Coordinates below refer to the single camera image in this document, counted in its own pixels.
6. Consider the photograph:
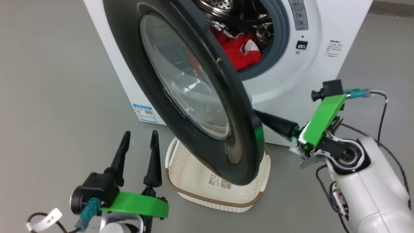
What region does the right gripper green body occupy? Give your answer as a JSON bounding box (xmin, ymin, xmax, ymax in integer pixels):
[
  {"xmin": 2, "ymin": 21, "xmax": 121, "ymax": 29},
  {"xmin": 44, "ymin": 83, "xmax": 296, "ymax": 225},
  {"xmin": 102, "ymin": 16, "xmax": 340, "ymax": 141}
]
[{"xmin": 289, "ymin": 94, "xmax": 347, "ymax": 169}]

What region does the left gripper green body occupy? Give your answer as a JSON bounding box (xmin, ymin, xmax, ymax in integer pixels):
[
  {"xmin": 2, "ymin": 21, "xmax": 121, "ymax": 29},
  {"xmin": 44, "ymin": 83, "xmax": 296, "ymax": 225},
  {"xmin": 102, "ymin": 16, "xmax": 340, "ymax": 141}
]
[{"xmin": 71, "ymin": 186, "xmax": 169, "ymax": 233}]

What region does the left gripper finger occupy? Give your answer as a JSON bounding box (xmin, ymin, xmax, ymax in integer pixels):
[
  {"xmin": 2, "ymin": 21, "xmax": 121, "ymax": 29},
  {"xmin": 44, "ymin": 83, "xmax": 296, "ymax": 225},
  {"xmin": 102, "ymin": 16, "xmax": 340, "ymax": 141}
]
[
  {"xmin": 144, "ymin": 130, "xmax": 163, "ymax": 189},
  {"xmin": 104, "ymin": 130, "xmax": 131, "ymax": 187}
]

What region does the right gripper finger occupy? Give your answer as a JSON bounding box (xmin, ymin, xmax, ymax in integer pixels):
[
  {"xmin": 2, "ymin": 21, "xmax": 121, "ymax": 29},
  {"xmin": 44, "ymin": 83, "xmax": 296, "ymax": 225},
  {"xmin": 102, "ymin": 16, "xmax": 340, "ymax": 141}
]
[{"xmin": 254, "ymin": 110, "xmax": 300, "ymax": 140}]

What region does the red white garment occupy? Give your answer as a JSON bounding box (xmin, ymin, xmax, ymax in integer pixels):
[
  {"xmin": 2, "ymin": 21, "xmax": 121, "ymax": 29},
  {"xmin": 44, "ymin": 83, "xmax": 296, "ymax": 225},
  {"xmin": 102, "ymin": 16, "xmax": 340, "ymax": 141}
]
[{"xmin": 210, "ymin": 27, "xmax": 262, "ymax": 71}]

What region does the black glass washing machine door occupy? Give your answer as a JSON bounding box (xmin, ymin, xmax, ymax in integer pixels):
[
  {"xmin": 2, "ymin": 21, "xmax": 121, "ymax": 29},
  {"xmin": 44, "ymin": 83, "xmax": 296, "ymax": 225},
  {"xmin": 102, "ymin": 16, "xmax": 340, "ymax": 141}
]
[{"xmin": 103, "ymin": 0, "xmax": 266, "ymax": 186}]

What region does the cream perforated laundry basket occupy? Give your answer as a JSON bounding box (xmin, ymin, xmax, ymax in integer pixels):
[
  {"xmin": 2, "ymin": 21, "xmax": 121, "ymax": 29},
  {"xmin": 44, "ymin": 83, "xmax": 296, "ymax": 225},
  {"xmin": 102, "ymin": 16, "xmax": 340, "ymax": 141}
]
[{"xmin": 164, "ymin": 137, "xmax": 271, "ymax": 213}]

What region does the basket product label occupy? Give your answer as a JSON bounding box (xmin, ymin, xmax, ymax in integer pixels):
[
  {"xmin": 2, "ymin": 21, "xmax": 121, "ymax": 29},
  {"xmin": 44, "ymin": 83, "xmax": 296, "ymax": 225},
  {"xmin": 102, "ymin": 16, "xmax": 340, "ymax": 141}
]
[{"xmin": 208, "ymin": 174, "xmax": 232, "ymax": 190}]

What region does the grey rubber door gasket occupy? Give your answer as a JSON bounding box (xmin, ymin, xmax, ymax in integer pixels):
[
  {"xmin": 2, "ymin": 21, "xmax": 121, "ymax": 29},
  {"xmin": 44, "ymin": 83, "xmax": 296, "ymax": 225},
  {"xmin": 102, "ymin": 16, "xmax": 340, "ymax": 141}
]
[{"xmin": 238, "ymin": 0, "xmax": 290, "ymax": 81}]

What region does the white washing machine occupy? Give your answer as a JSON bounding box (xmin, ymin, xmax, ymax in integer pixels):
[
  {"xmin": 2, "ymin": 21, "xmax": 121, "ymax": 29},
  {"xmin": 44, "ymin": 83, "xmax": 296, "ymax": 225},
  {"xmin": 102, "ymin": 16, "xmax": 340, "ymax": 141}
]
[{"xmin": 82, "ymin": 0, "xmax": 374, "ymax": 148}]

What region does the steel washing drum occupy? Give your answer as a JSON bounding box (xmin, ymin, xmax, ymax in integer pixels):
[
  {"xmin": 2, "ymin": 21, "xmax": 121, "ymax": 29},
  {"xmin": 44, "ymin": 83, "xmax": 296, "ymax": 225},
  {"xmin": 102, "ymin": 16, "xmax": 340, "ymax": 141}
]
[{"xmin": 194, "ymin": 0, "xmax": 275, "ymax": 50}]

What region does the blue energy label sticker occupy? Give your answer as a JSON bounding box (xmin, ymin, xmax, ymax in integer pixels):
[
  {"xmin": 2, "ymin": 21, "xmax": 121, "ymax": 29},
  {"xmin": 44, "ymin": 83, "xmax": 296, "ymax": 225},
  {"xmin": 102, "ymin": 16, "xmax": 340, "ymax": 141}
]
[{"xmin": 133, "ymin": 104, "xmax": 158, "ymax": 124}]

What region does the grey warning sticker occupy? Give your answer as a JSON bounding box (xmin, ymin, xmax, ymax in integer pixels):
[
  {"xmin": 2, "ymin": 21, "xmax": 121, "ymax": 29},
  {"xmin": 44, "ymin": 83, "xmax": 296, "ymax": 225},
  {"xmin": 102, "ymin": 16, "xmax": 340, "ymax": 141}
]
[{"xmin": 288, "ymin": 0, "xmax": 309, "ymax": 31}]

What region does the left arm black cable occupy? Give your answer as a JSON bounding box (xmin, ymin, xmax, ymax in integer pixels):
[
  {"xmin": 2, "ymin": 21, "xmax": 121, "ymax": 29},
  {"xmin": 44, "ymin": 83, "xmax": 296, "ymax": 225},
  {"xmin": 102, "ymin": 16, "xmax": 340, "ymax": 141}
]
[{"xmin": 27, "ymin": 197, "xmax": 101, "ymax": 233}]

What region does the right arm wire bundle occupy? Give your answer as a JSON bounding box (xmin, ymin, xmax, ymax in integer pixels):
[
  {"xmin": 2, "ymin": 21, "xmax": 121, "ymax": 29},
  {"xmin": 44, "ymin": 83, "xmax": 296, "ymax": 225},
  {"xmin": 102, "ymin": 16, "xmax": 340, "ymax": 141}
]
[{"xmin": 315, "ymin": 163, "xmax": 353, "ymax": 233}]

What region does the white cable tag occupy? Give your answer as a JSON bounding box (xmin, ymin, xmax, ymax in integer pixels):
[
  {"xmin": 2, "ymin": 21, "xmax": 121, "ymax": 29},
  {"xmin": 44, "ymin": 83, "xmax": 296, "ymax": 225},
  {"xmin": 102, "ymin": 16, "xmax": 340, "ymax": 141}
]
[{"xmin": 27, "ymin": 208, "xmax": 62, "ymax": 233}]

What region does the grey wall baseboard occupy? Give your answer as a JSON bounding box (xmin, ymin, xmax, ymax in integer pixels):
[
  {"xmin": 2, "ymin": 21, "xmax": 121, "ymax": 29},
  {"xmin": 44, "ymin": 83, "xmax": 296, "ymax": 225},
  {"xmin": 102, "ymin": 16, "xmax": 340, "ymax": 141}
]
[{"xmin": 369, "ymin": 0, "xmax": 414, "ymax": 17}]

